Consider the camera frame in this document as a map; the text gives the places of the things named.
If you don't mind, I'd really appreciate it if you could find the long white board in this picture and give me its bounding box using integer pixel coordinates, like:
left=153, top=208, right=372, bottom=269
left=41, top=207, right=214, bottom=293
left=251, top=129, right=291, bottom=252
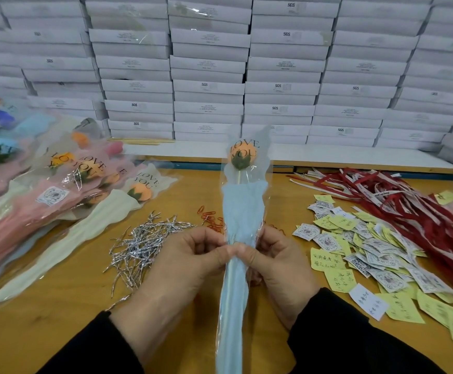
left=121, top=140, right=453, bottom=175

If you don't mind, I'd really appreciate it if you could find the blue orange rose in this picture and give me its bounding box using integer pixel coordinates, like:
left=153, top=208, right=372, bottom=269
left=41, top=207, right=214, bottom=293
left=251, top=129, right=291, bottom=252
left=215, top=128, right=273, bottom=374

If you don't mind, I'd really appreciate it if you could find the person's right forearm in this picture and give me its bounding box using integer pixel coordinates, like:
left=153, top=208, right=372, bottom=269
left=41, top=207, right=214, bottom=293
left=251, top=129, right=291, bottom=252
left=287, top=288, right=453, bottom=374

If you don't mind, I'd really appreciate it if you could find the person's left forearm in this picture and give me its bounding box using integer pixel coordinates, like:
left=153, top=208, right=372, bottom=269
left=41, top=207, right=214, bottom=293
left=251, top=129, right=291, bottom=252
left=35, top=310, right=145, bottom=374

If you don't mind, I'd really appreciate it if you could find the pile of flowers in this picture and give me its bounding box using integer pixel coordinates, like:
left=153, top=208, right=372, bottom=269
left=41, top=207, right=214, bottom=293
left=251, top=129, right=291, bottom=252
left=0, top=93, right=145, bottom=289

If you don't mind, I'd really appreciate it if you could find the pile of red ribbons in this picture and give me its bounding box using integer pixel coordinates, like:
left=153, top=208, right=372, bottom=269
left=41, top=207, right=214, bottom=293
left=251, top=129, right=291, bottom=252
left=289, top=167, right=453, bottom=351

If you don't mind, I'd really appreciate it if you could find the pile of yellow white tags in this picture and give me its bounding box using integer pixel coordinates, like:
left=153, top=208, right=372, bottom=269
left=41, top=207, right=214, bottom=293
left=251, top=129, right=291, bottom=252
left=291, top=189, right=453, bottom=351

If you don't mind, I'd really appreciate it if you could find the cream orange rose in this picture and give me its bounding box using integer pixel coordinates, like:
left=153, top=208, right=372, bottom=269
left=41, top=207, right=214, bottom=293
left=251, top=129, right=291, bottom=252
left=0, top=163, right=179, bottom=320

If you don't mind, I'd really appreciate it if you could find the person's right hand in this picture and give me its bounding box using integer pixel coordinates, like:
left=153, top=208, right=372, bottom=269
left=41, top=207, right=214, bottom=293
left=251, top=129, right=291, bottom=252
left=228, top=224, right=323, bottom=332

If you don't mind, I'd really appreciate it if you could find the wall of stacked white boxes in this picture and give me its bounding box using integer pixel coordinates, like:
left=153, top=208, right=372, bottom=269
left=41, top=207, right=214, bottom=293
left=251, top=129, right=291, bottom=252
left=0, top=0, right=453, bottom=153

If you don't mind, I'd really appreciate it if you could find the pile of silver twist ties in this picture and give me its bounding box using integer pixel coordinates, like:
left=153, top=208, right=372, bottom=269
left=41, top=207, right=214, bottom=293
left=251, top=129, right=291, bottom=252
left=102, top=211, right=196, bottom=312

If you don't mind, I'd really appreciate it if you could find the person's left hand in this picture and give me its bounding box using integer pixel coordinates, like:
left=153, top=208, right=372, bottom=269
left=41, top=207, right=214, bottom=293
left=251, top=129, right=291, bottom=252
left=110, top=225, right=231, bottom=363

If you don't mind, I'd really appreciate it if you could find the pile of orange paper clips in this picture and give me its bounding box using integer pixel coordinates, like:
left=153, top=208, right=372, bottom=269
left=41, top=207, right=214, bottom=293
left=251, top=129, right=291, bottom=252
left=195, top=205, right=286, bottom=238

